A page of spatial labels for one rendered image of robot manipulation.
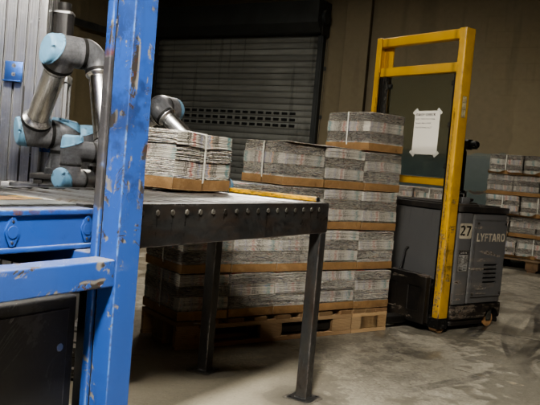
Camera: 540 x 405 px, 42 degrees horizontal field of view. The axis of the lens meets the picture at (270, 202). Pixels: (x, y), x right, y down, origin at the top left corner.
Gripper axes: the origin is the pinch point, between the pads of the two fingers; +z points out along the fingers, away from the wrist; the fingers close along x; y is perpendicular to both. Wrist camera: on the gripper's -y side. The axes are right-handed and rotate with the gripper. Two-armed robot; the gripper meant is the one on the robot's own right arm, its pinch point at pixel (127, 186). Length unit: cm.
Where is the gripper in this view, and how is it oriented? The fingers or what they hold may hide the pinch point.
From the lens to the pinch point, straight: 278.7
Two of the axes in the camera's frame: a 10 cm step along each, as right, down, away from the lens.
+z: 5.2, 0.0, 8.6
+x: -8.5, -1.0, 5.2
